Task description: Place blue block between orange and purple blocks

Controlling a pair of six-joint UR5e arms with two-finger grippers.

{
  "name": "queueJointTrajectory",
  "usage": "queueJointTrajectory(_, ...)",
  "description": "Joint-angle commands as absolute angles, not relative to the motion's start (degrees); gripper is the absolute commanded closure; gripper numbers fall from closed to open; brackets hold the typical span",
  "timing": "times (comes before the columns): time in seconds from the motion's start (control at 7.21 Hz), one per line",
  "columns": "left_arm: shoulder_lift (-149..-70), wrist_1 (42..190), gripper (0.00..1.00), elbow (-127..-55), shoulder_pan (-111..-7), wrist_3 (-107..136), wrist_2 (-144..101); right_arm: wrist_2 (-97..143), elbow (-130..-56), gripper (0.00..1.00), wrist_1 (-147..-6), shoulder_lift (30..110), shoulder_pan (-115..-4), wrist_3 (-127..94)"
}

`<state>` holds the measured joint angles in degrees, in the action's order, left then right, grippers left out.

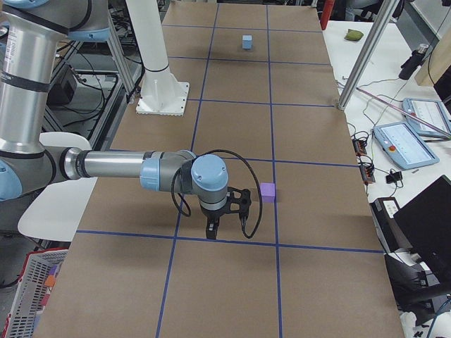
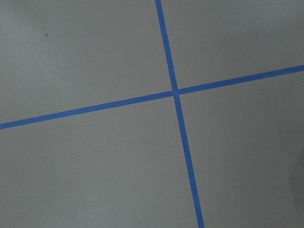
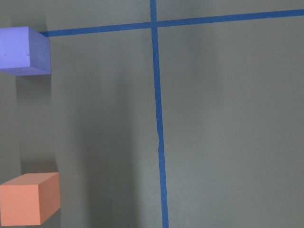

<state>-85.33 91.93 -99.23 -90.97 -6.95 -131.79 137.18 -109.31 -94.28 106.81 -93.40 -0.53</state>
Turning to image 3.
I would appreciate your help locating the purple foam block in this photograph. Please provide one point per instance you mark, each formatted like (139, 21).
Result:
(24, 52)

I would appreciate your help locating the orange foam block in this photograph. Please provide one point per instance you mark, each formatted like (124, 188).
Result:
(29, 199)

